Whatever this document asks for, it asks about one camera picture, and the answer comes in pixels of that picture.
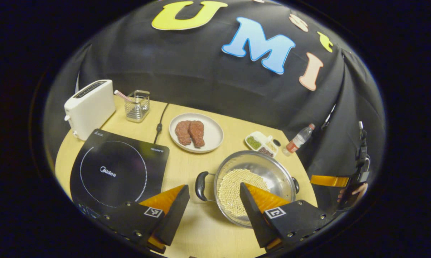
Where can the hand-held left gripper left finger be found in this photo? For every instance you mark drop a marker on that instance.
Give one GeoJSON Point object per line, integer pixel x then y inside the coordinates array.
{"type": "Point", "coordinates": [174, 215]}

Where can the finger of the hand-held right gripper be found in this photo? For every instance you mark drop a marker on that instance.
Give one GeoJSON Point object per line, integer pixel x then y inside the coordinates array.
{"type": "Point", "coordinates": [330, 181]}

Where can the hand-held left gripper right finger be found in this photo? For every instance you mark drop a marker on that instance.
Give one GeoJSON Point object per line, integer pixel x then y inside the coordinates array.
{"type": "Point", "coordinates": [253, 215]}

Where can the black induction cooktop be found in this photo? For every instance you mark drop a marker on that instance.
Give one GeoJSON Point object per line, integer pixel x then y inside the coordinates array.
{"type": "Point", "coordinates": [111, 157]}

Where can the pile of soybeans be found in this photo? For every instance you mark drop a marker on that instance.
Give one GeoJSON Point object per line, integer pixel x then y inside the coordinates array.
{"type": "Point", "coordinates": [229, 190]}

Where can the clear water bottle red label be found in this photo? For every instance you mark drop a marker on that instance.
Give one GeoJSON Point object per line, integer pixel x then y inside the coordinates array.
{"type": "Point", "coordinates": [296, 141]}

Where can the pile of dark red beans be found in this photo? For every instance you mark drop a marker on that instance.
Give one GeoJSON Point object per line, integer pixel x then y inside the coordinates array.
{"type": "Point", "coordinates": [265, 152]}

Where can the pile of pale yellow beans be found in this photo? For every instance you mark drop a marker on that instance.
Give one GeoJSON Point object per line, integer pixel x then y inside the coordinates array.
{"type": "Point", "coordinates": [271, 146]}

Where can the pile of green beans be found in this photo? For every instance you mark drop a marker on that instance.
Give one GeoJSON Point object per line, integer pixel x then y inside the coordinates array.
{"type": "Point", "coordinates": [253, 142]}

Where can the white divided dish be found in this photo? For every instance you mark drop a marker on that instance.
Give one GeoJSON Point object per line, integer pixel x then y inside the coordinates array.
{"type": "Point", "coordinates": [262, 138]}

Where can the brown meat piece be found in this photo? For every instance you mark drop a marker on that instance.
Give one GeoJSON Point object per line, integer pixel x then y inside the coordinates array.
{"type": "Point", "coordinates": [197, 134]}
{"type": "Point", "coordinates": [182, 132]}

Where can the round white plate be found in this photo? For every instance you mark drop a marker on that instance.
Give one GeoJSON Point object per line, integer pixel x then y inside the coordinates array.
{"type": "Point", "coordinates": [213, 134]}

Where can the pink stick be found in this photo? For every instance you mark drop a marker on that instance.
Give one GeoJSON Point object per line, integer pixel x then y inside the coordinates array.
{"type": "Point", "coordinates": [120, 95]}

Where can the white toaster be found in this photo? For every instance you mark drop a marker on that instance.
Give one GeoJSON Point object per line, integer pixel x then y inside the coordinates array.
{"type": "Point", "coordinates": [92, 111]}

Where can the black backdrop cloth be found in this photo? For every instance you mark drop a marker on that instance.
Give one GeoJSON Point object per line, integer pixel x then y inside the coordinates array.
{"type": "Point", "coordinates": [201, 71]}

